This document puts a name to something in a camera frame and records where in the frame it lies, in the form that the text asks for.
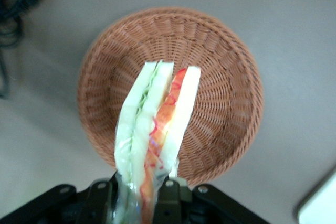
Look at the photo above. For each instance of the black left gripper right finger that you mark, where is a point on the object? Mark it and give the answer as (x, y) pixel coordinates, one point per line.
(170, 203)

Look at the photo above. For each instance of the triangle sandwich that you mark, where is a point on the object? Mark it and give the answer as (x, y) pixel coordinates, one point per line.
(147, 119)

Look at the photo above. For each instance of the beige plastic tray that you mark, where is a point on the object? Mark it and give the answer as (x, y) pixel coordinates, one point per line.
(323, 205)

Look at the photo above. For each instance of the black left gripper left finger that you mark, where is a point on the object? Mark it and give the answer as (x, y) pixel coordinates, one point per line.
(98, 203)

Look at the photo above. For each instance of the brown round wicker basket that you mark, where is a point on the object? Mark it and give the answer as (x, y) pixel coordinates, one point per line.
(215, 77)

